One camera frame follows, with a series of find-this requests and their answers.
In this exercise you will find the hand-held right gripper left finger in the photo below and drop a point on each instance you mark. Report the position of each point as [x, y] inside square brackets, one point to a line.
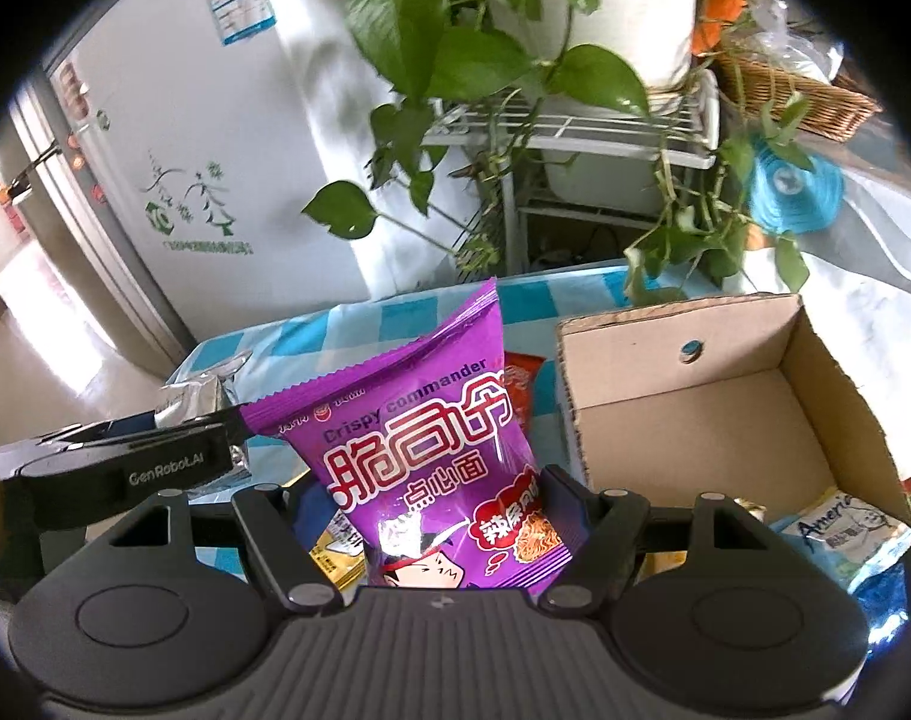
[310, 517]

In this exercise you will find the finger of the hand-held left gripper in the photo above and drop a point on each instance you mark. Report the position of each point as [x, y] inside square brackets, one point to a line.
[200, 416]

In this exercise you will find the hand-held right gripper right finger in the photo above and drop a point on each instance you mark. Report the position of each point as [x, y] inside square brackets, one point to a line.
[568, 499]

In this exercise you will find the silver foil snack packet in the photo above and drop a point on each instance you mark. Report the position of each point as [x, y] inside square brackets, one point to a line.
[193, 394]

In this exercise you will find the brown cardboard box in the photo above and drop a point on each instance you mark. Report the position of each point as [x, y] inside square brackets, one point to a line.
[687, 420]

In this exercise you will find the purple noodle snack packet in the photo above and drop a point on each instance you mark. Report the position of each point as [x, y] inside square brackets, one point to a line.
[425, 427]

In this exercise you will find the orange yellow snack packet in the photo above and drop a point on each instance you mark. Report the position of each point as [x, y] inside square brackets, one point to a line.
[335, 556]

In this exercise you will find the blue white checkered tablecloth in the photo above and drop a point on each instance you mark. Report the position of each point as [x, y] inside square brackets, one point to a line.
[275, 345]

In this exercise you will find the red snack packet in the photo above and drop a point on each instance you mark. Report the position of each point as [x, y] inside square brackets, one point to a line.
[521, 382]

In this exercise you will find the grey steel refrigerator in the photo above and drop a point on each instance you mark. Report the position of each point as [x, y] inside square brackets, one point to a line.
[88, 255]

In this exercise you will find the light blue snack packet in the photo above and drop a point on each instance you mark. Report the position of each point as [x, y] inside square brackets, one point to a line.
[837, 532]

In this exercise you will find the white refrigerator with green print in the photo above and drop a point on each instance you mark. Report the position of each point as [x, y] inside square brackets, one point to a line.
[200, 127]

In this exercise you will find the small white plant pot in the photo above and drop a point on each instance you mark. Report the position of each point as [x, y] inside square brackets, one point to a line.
[597, 180]

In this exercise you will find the white metal plant rack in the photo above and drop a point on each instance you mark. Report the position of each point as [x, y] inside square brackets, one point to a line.
[612, 124]

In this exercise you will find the green leafy pothos plant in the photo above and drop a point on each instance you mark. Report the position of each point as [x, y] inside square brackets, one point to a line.
[410, 22]

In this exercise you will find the brown wicker basket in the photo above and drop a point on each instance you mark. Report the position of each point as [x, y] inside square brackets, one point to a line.
[800, 101]

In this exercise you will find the large white plant pot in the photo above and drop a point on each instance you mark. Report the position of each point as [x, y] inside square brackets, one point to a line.
[635, 7]

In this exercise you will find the orange toy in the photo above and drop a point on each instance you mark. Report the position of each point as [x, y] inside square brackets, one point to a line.
[717, 7]

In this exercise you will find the clear plastic bag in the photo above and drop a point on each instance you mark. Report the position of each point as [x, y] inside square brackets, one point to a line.
[796, 37]

